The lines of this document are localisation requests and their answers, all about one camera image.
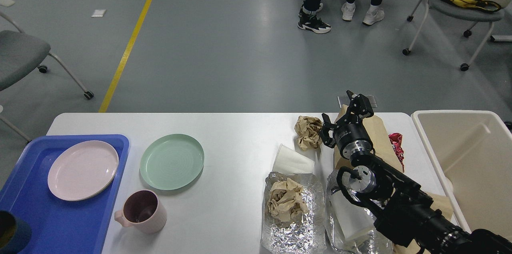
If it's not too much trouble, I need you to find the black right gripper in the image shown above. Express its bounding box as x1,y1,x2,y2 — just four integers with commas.
319,90,374,158

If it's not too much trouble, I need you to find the green plate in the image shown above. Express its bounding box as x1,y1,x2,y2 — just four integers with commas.
140,134,205,190

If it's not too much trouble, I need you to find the dark teal cup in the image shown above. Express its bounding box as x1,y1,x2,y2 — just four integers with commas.
0,210,32,254

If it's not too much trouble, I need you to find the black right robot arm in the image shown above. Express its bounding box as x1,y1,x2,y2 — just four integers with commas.
319,90,512,254

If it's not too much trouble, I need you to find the brown paper bag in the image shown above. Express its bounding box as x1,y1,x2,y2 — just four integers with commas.
333,104,453,254

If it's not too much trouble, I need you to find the crumpled brown paper ball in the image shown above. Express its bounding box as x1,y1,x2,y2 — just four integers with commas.
294,116,322,151

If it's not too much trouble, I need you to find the red foil wrapper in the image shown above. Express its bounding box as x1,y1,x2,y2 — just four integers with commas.
389,132,405,173

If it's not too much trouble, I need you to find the white paper cup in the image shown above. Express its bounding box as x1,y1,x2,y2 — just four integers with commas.
272,144,315,174

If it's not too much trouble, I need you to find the crumpled brown paper on foil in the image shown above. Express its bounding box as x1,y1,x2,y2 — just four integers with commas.
267,178,309,224

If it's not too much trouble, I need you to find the aluminium foil sheet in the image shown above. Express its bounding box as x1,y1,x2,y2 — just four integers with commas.
261,172,327,254

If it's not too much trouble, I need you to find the beige plastic bin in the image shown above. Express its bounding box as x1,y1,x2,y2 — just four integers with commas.
412,110,512,240

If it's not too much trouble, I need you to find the pink plate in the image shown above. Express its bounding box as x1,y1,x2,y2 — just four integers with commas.
47,140,120,202

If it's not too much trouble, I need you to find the blue plastic tray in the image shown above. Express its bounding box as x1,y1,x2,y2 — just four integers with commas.
0,134,129,254

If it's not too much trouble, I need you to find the grey chair left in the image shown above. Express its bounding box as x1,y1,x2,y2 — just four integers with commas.
0,11,94,142

